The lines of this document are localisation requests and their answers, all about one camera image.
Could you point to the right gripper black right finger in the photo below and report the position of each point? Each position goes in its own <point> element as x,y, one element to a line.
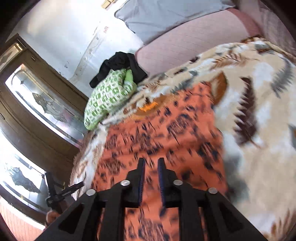
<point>203,215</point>

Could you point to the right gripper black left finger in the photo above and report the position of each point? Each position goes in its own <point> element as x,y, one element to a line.
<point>99,215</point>

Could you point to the orange black floral blouse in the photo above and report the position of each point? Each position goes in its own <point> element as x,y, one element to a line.
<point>182,131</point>

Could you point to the left hand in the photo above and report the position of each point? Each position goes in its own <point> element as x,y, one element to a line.
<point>51,216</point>

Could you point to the wooden door with stained glass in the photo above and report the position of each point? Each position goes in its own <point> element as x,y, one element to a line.
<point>41,128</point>

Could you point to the green white patterned pillow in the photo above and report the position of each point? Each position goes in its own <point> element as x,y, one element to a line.
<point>110,93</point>

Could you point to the beige leaf pattern blanket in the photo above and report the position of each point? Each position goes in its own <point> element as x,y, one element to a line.
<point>253,89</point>

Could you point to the black garment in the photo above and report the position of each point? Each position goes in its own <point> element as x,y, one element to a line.
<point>119,61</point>

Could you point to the pink quilted bolster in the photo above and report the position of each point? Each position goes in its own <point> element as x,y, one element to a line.
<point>192,38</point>

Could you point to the striped brown cushion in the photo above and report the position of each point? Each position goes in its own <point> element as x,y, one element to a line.
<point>272,27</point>

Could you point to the grey pillow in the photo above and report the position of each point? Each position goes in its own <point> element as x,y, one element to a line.
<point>150,19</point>

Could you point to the beige wall switch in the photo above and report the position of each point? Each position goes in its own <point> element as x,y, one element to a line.
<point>107,3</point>

